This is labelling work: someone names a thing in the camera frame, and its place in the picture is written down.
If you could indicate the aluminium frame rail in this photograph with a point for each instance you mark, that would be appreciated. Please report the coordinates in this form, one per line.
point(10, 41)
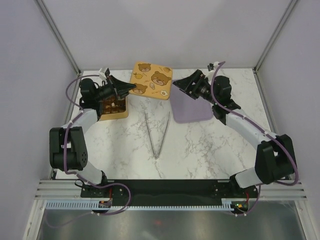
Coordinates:
point(58, 190)

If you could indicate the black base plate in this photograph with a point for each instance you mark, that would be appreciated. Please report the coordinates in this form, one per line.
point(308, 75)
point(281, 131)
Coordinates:
point(169, 191)

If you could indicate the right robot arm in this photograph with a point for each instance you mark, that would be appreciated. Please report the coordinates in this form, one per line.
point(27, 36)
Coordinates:
point(275, 156)

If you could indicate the left aluminium corner post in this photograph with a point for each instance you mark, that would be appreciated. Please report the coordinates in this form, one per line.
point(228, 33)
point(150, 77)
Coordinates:
point(57, 35)

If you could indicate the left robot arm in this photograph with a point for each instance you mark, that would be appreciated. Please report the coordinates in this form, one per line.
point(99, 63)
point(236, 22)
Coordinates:
point(67, 146)

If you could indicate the steel tray lid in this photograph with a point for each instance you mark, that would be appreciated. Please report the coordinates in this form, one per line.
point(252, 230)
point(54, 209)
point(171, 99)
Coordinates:
point(151, 80)

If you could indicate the white slotted cable duct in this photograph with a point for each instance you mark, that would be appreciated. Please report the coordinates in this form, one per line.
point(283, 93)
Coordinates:
point(99, 205)

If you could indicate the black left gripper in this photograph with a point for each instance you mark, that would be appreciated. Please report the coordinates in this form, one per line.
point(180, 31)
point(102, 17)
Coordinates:
point(122, 88)

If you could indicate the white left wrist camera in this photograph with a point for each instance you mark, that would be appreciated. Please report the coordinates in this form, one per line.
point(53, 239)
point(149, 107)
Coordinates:
point(103, 73)

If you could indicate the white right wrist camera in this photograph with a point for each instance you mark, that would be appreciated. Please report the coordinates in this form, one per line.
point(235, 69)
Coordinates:
point(212, 68)

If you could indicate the lilac plastic tray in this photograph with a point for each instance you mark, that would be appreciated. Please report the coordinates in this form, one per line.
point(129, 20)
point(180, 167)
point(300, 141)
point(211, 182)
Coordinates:
point(186, 110)

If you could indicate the steel slotted tongs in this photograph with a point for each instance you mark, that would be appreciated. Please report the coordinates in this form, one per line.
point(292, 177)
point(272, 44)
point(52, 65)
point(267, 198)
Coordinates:
point(157, 148)

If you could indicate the right aluminium corner post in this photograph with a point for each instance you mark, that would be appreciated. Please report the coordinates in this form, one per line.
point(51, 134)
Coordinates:
point(276, 33)

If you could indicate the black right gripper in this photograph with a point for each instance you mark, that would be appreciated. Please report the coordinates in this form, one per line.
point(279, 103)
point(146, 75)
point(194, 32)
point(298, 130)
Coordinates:
point(185, 84)

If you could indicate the aluminium corner post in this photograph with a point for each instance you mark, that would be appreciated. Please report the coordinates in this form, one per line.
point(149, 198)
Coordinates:
point(57, 35)
point(276, 33)

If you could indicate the gold chocolate box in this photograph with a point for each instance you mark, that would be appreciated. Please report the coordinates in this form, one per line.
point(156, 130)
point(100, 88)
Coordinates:
point(114, 109)

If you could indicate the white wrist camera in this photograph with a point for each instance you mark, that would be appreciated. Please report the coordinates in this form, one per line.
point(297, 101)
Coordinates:
point(103, 73)
point(212, 68)

